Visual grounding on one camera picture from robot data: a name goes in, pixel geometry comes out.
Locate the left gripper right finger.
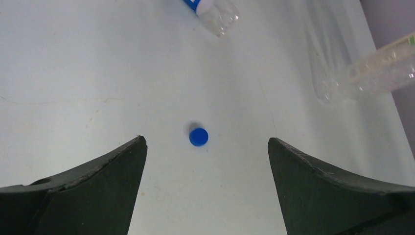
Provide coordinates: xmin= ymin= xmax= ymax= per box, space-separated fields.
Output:
xmin=268 ymin=138 xmax=415 ymax=235

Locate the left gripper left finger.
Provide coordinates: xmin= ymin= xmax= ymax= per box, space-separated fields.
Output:
xmin=0 ymin=136 xmax=148 ymax=235

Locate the blue bottle cap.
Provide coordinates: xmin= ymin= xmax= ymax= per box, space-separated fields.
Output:
xmin=189 ymin=127 xmax=209 ymax=147

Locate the clear bottle with yellow label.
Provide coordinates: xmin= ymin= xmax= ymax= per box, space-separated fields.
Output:
xmin=335 ymin=33 xmax=415 ymax=100

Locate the Pepsi labelled clear bottle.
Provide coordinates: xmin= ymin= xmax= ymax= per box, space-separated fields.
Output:
xmin=183 ymin=0 xmax=240 ymax=37

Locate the clear unlabelled plastic bottle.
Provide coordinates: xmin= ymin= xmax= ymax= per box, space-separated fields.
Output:
xmin=301 ymin=0 xmax=351 ymax=104

